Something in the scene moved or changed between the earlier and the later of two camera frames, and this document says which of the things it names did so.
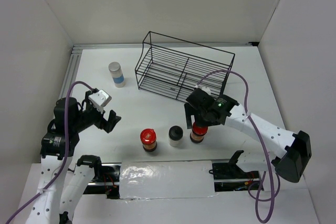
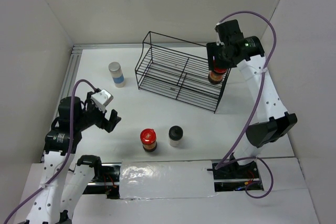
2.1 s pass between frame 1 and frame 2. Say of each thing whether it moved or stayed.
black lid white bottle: stayed
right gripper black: moved
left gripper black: stayed
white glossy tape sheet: stayed
